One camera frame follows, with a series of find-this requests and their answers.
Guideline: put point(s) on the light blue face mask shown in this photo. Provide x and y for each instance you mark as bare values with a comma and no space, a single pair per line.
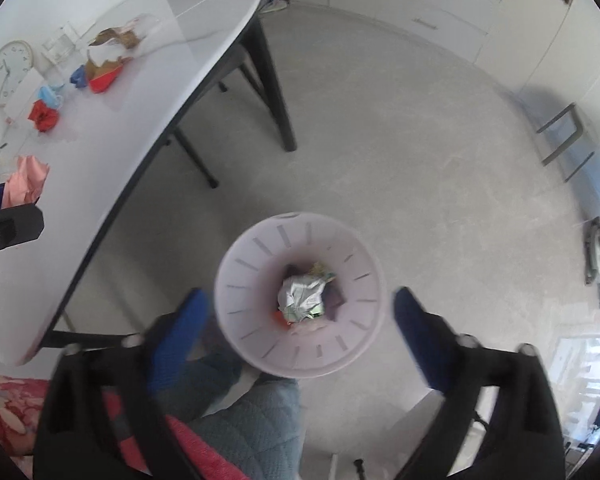
51,96

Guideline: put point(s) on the brown torn snack wrapper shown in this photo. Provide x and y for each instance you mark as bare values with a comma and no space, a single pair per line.
129,35

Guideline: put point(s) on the silver foil wrapper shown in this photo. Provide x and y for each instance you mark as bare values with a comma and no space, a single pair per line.
300,297

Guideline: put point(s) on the white slotted trash bin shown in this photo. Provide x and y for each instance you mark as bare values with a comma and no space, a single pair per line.
255,266

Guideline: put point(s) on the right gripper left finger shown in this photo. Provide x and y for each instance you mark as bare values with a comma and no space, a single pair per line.
75,437

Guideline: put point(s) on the clear glass pitcher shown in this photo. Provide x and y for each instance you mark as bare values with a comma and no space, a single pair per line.
63,44

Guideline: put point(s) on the white drawer cabinet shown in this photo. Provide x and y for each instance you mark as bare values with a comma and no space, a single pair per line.
546,52

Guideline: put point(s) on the white card box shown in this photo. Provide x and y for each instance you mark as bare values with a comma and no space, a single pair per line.
26,92

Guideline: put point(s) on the round white wall clock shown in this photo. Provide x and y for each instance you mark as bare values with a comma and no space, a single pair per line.
16,61

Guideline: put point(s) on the person's legs in teal trousers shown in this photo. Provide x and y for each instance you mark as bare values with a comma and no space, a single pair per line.
260,433

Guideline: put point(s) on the grey stool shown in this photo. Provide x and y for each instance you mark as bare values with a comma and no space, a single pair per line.
574,142

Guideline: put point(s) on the pink paper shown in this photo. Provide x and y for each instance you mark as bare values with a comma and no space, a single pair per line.
25,185

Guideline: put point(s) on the red brown wrapper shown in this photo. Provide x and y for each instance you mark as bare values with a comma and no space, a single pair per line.
104,64

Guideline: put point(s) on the red paper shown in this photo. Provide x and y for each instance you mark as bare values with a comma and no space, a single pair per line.
43,117

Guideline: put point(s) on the white oval table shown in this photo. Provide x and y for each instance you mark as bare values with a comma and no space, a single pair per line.
103,144

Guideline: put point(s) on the blue paper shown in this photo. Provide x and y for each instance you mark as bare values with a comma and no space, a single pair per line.
78,78

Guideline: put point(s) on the red floral jacket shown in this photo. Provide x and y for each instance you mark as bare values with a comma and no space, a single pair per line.
21,403

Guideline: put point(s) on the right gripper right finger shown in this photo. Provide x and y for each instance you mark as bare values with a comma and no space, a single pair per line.
498,419

